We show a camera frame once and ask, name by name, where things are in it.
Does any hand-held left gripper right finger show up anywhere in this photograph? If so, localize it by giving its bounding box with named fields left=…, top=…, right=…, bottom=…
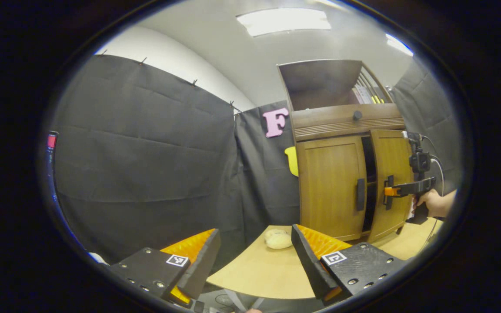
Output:
left=291, top=224, right=407, bottom=307

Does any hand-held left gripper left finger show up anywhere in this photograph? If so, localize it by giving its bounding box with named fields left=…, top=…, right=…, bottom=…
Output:
left=109, top=228, right=221, bottom=309

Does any wooden cabinet door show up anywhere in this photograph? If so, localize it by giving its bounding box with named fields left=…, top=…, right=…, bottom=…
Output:
left=366, top=129, right=414, bottom=243
left=296, top=135, right=368, bottom=242

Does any wooden double-door shoe cabinet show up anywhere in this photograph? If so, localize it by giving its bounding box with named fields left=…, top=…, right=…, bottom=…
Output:
left=277, top=59, right=416, bottom=244

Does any cream plush toy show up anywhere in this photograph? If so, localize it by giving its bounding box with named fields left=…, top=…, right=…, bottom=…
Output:
left=264, top=229, right=294, bottom=250

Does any wooden drawer with black knob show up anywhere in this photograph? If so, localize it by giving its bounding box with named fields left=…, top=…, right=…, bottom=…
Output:
left=291, top=103, right=407, bottom=142

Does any white object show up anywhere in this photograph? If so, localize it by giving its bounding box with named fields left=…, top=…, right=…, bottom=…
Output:
left=87, top=252, right=110, bottom=266

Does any ceiling light panel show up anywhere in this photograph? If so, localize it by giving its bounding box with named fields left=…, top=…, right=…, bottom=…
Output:
left=236, top=8, right=332, bottom=37
left=385, top=33, right=414, bottom=57

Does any dark screen with red patch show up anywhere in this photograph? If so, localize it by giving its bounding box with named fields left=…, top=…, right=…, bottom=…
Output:
left=45, top=130, right=59, bottom=205

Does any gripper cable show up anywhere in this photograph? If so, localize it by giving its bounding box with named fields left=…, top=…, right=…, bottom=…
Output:
left=422, top=135, right=446, bottom=244

